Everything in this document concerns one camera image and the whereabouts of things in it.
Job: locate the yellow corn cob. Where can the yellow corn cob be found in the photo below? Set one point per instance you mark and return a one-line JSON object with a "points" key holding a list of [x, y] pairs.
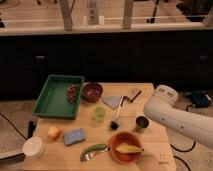
{"points": [[128, 149]]}

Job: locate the light green plastic cup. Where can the light green plastic cup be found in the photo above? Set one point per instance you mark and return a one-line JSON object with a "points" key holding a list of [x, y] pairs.
{"points": [[98, 114]]}

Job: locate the metal steel cup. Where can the metal steel cup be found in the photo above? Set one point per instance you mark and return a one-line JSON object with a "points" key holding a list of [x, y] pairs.
{"points": [[141, 124]]}

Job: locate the bunch of red grapes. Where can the bunch of red grapes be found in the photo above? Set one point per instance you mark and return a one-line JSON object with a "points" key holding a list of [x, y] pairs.
{"points": [[71, 93]]}

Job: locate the green pepper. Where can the green pepper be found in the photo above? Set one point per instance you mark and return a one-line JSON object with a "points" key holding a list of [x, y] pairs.
{"points": [[96, 147]]}

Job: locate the black clamp on table edge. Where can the black clamp on table edge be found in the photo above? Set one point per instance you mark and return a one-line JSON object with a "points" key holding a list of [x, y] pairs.
{"points": [[31, 129]]}

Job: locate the black marker pen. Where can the black marker pen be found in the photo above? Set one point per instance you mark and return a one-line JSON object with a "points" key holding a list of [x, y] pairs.
{"points": [[135, 97]]}

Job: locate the orange bowl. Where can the orange bowl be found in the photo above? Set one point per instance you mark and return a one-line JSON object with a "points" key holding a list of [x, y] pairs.
{"points": [[124, 137]]}

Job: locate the blue sponge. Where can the blue sponge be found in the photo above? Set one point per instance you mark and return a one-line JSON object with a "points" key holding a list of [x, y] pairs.
{"points": [[74, 136]]}

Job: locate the white paper cup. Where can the white paper cup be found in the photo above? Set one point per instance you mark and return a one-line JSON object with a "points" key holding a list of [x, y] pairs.
{"points": [[34, 147]]}

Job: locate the green plastic tray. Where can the green plastic tray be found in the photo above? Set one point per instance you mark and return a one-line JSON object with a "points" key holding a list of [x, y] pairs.
{"points": [[53, 102]]}

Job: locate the grey folded cloth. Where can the grey folded cloth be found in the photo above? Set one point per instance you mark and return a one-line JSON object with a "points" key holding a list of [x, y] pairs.
{"points": [[111, 101]]}

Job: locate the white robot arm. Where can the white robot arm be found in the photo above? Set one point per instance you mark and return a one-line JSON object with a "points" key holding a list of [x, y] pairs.
{"points": [[161, 108]]}

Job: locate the dark red bowl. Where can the dark red bowl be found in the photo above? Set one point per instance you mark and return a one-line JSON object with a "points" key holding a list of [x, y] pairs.
{"points": [[92, 92]]}

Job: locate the white remote control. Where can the white remote control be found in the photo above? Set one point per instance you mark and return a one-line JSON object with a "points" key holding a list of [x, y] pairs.
{"points": [[92, 12]]}

